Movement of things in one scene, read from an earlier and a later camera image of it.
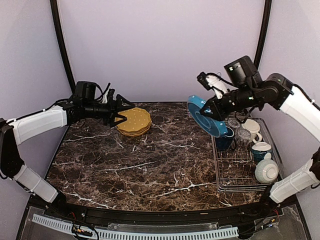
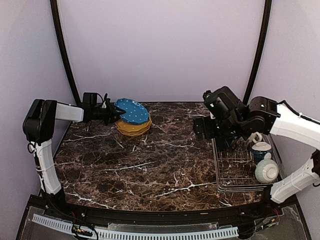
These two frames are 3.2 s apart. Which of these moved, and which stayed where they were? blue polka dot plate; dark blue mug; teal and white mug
Moved: blue polka dot plate
Stayed: dark blue mug; teal and white mug
